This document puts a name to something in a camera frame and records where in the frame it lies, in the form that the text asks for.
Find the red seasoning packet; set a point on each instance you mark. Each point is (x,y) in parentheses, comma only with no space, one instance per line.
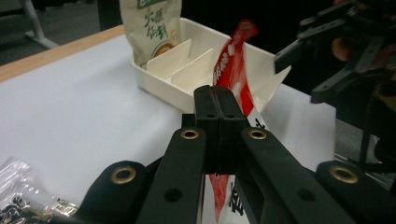
(232,65)

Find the white metal stand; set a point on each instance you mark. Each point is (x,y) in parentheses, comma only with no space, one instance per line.
(35,25)

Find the cream divided storage box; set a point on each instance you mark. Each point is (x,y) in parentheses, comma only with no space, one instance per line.
(165,88)

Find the white table sheet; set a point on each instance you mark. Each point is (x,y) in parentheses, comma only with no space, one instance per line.
(77,109)

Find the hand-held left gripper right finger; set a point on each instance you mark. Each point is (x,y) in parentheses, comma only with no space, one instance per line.
(264,161)

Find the clear dried seaweed packet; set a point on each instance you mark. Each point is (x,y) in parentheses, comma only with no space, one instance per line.
(21,189)

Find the green and beige snack packet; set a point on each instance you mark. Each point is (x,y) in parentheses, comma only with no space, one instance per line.
(152,28)

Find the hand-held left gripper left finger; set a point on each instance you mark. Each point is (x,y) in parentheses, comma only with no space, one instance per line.
(186,161)

